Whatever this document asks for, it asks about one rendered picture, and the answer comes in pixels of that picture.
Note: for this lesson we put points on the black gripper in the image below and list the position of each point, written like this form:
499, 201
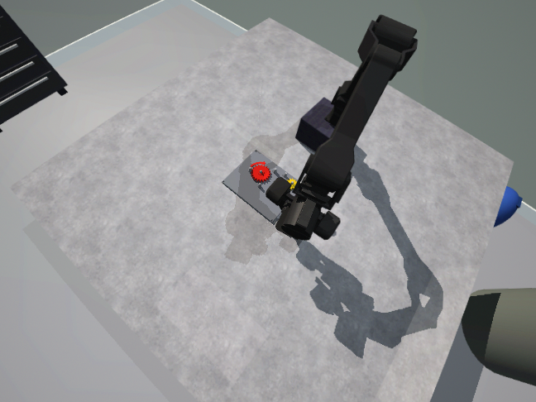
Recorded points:
279, 192

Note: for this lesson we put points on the red gear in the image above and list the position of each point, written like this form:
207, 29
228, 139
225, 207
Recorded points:
260, 176

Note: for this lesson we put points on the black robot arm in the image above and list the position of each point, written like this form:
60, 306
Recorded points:
386, 48

